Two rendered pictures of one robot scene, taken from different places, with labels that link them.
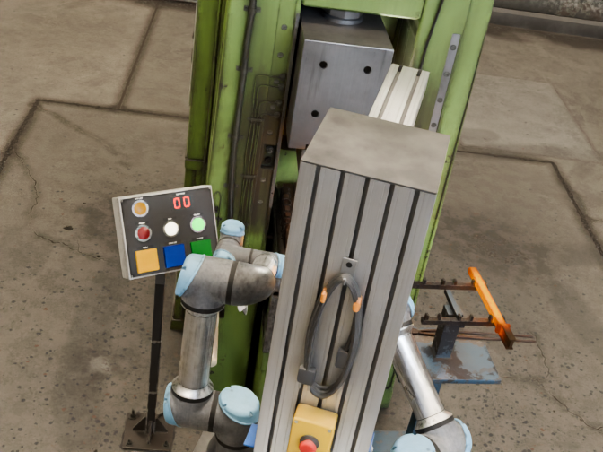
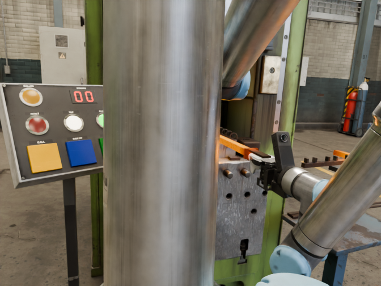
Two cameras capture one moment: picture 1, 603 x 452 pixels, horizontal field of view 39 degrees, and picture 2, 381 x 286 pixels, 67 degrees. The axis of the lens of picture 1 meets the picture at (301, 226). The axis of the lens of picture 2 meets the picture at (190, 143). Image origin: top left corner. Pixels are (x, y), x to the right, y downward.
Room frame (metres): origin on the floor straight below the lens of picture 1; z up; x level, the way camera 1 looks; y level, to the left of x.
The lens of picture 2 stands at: (1.54, 0.24, 1.23)
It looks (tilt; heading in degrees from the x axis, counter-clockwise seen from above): 12 degrees down; 350
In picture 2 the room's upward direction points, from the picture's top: 3 degrees clockwise
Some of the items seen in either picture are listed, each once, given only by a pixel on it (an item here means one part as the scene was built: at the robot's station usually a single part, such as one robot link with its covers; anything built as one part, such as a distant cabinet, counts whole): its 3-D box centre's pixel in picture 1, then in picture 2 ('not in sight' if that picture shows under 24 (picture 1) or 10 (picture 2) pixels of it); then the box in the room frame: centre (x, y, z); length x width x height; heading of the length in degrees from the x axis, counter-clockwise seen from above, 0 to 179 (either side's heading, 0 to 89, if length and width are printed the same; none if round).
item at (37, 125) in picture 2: (143, 233); (37, 125); (2.39, 0.53, 1.09); 0.05 x 0.03 x 0.04; 99
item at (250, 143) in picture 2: not in sight; (245, 146); (2.76, -0.22, 0.95); 0.12 x 0.08 x 0.06; 9
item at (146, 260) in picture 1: (146, 260); (44, 158); (2.35, 0.50, 1.01); 0.07 x 0.05 x 0.07; 124
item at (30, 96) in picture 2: (140, 208); (31, 97); (2.42, 0.55, 1.16); 0.05 x 0.03 x 0.04; 99
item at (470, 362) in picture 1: (440, 353); (342, 225); (2.55, -0.61, 0.65); 0.40 x 0.30 x 0.02; 103
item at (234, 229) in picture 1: (231, 239); not in sight; (2.23, 0.21, 1.23); 0.09 x 0.08 x 0.11; 179
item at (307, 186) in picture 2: not in sight; (319, 196); (2.11, -0.16, 0.98); 0.11 x 0.08 x 0.09; 9
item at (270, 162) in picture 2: not in sight; (278, 175); (2.27, -0.14, 0.98); 0.12 x 0.08 x 0.09; 9
